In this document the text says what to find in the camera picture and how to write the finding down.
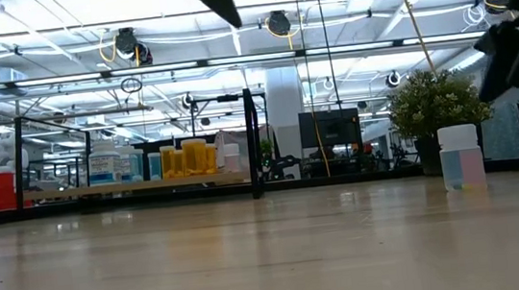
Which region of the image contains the wide orange pill bottle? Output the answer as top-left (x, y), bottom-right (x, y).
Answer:
top-left (180, 137), bottom-right (210, 179)

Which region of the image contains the thin black hanging cable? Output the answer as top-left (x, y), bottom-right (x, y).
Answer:
top-left (292, 0), bottom-right (317, 123)

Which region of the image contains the white building column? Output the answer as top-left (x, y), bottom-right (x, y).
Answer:
top-left (262, 65), bottom-right (313, 183)

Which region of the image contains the wooden shelf with black frame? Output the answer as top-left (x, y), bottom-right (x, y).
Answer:
top-left (7, 86), bottom-right (266, 226)

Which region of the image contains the yellow hanging cable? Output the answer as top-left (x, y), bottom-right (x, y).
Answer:
top-left (391, 0), bottom-right (440, 82)

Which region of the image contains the potted green plant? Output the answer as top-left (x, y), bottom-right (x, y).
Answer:
top-left (383, 60), bottom-right (504, 181)

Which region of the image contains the medium orange pill bottle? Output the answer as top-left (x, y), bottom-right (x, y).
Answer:
top-left (205, 143), bottom-right (221, 177)

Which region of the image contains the black hanging cable with coil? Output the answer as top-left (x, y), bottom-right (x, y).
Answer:
top-left (311, 0), bottom-right (344, 113)

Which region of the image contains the black background gantry frame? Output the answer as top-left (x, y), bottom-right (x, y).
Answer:
top-left (187, 88), bottom-right (270, 138)

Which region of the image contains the small green background plant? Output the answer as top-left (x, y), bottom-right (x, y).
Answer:
top-left (258, 138), bottom-right (276, 166)

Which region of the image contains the grey patterned partition panel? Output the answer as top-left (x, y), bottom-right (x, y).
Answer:
top-left (479, 99), bottom-right (519, 164)

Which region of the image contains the black ceiling cord reel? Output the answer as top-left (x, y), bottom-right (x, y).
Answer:
top-left (112, 26), bottom-right (139, 58)
top-left (384, 69), bottom-right (403, 89)
top-left (180, 91), bottom-right (197, 111)
top-left (266, 9), bottom-right (293, 38)
top-left (483, 0), bottom-right (512, 16)

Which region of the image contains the slim orange pill bottle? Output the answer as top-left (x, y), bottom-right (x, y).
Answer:
top-left (159, 144), bottom-right (179, 181)
top-left (171, 148), bottom-right (187, 180)

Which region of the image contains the blue pill bottle white cap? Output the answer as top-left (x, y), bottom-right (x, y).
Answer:
top-left (146, 151), bottom-right (164, 181)
top-left (133, 148), bottom-right (148, 183)

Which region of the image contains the white rounded machine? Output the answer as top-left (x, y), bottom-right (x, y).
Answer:
top-left (0, 132), bottom-right (31, 174)

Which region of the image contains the black monitor screen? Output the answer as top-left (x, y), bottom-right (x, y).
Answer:
top-left (298, 107), bottom-right (363, 150)

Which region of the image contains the white melatonin supplement bottle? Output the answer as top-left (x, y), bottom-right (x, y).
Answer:
top-left (116, 143), bottom-right (141, 184)
top-left (85, 138), bottom-right (124, 188)

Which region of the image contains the long ceiling light bar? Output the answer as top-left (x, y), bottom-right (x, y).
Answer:
top-left (0, 30), bottom-right (489, 90)

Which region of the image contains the black metal rig frame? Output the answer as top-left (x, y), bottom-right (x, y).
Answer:
top-left (0, 154), bottom-right (519, 230)

